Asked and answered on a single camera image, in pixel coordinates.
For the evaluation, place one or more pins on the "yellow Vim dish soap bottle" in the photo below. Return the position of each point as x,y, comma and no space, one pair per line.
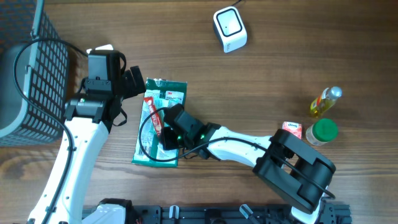
325,101

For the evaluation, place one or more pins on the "dark grey mesh basket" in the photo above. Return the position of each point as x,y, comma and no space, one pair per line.
34,75

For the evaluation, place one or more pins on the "orange Kleenex tissue pack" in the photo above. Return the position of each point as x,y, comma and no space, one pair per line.
294,128

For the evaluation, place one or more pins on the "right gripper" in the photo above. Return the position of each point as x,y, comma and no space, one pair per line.
167,141

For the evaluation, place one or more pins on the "green lid jar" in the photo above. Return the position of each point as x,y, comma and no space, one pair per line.
322,132

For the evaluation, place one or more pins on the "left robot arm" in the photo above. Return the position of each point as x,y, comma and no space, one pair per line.
89,117

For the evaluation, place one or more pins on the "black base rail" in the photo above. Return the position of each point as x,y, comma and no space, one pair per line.
326,213

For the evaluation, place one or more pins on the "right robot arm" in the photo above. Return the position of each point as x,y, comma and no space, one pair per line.
298,173

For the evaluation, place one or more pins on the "white barcode scanner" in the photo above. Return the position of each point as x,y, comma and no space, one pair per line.
229,29

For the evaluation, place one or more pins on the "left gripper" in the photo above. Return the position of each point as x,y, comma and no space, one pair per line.
134,82

